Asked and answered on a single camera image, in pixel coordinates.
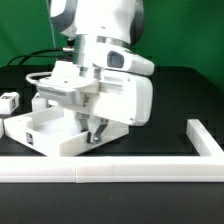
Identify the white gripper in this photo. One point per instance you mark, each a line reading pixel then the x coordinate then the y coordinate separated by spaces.
pixel 125 92

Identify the white square tabletop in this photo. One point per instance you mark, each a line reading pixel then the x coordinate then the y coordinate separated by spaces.
pixel 55 132

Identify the white block left edge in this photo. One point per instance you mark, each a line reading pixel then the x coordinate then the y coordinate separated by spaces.
pixel 1 128

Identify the white L-shaped fence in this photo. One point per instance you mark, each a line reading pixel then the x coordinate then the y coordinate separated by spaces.
pixel 206 166

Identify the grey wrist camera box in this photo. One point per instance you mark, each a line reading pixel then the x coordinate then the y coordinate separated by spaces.
pixel 70 84

